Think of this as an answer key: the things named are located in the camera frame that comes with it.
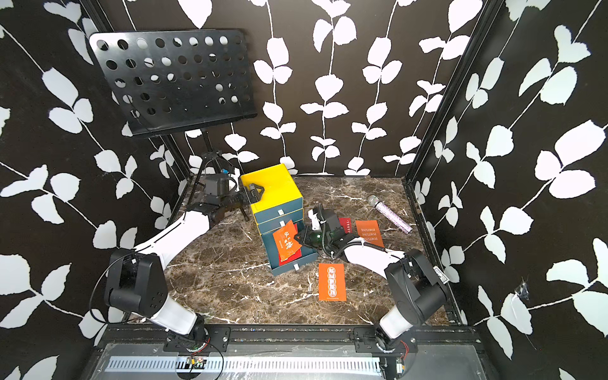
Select orange postcard with calligraphy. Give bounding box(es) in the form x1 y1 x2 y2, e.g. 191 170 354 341
271 219 302 262

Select yellow teal drawer cabinet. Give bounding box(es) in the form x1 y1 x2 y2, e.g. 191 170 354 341
241 164 303 235

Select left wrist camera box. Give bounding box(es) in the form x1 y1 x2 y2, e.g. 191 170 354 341
204 174 232 197

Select black perforated music stand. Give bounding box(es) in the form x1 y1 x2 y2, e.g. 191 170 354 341
89 28 258 222

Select purple rhinestone microphone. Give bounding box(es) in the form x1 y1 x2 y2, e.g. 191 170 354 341
367 195 413 234

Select orange postcard with white pattern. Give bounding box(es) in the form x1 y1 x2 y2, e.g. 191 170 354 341
318 263 347 302

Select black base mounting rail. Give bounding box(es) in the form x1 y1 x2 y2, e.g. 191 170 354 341
163 324 481 355

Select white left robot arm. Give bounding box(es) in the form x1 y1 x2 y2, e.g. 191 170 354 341
104 184 264 347

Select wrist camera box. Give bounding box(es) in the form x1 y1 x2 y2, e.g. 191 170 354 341
204 174 232 197
316 204 341 231

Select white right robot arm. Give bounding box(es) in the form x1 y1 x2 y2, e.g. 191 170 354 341
295 227 449 349

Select white slotted cable duct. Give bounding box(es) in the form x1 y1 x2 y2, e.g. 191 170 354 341
103 356 381 375

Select orange postcard with text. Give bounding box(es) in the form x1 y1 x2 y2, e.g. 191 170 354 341
356 220 384 247

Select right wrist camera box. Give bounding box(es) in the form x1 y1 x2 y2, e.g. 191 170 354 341
316 204 341 231

